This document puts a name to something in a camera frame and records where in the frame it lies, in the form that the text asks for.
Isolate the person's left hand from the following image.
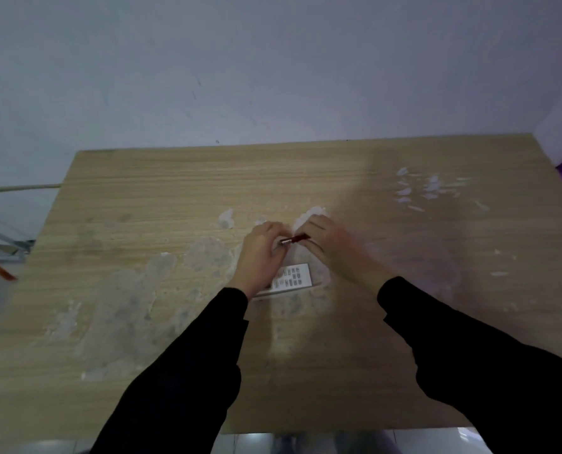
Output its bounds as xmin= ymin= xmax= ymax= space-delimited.
xmin=227 ymin=221 xmax=292 ymax=301

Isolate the person's right hand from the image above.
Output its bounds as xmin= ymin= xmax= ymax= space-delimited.
xmin=293 ymin=215 xmax=397 ymax=296

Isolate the person's left forearm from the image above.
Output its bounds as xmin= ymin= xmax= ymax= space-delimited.
xmin=90 ymin=287 xmax=249 ymax=454

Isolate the person's right forearm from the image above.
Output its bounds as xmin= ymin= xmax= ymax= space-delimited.
xmin=377 ymin=276 xmax=562 ymax=454

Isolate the white remote control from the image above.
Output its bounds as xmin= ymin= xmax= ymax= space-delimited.
xmin=255 ymin=263 xmax=314 ymax=297

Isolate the grey metal rack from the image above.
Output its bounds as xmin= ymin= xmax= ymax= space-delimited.
xmin=0 ymin=184 xmax=62 ymax=263

